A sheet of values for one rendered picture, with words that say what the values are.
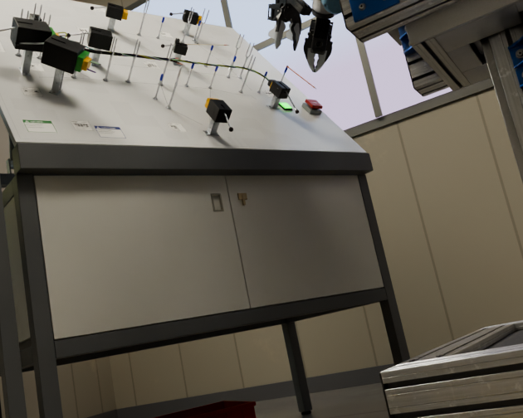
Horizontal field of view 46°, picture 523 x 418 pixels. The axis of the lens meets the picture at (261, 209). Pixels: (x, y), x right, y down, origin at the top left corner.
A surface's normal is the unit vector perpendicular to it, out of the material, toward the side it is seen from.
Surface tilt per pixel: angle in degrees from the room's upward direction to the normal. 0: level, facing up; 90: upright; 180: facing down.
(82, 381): 90
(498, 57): 90
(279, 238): 90
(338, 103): 90
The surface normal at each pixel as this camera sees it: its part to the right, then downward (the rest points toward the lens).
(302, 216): 0.57, -0.29
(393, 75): -0.50, -0.08
